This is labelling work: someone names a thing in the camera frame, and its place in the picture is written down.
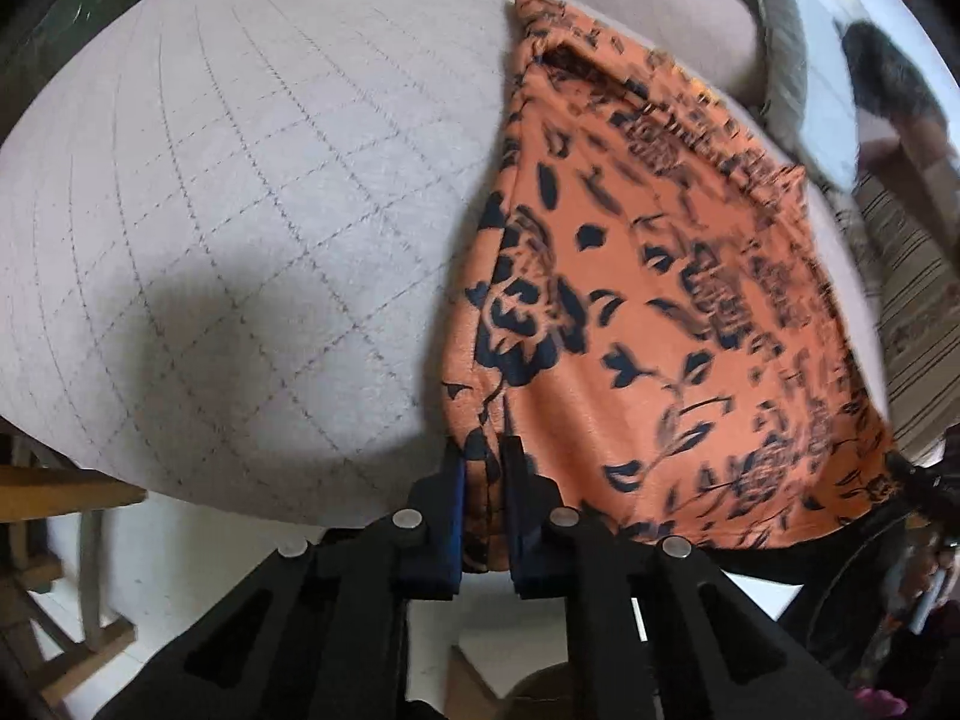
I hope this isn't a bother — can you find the beige striped cushion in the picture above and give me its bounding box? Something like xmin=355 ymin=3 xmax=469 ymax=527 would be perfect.
xmin=825 ymin=165 xmax=960 ymax=458

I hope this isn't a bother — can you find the grey white pillow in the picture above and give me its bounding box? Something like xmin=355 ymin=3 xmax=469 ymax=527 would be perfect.
xmin=739 ymin=0 xmax=860 ymax=188

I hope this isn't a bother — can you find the cardboard box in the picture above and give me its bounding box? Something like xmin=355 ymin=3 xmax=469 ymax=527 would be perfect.
xmin=446 ymin=641 xmax=578 ymax=720

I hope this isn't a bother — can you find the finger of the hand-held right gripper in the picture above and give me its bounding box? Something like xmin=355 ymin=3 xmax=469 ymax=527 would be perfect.
xmin=883 ymin=448 xmax=960 ymax=522

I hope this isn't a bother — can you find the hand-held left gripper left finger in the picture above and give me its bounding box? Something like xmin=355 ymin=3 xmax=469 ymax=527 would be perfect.
xmin=97 ymin=439 xmax=470 ymax=720

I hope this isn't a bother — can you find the pink bolster cushion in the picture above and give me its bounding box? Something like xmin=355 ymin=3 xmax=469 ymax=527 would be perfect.
xmin=521 ymin=0 xmax=762 ymax=102

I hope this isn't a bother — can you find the orange black floral garment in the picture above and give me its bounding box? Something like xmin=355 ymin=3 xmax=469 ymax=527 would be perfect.
xmin=441 ymin=0 xmax=897 ymax=575

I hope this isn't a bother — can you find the dark fuzzy cushion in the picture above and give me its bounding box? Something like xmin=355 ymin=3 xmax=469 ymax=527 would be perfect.
xmin=840 ymin=19 xmax=950 ymax=128

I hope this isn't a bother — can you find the wooden chair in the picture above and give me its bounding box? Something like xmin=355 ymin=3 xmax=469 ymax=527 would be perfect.
xmin=0 ymin=420 xmax=147 ymax=706

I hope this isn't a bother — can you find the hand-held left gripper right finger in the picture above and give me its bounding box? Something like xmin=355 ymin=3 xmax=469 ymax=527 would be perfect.
xmin=501 ymin=435 xmax=863 ymax=720

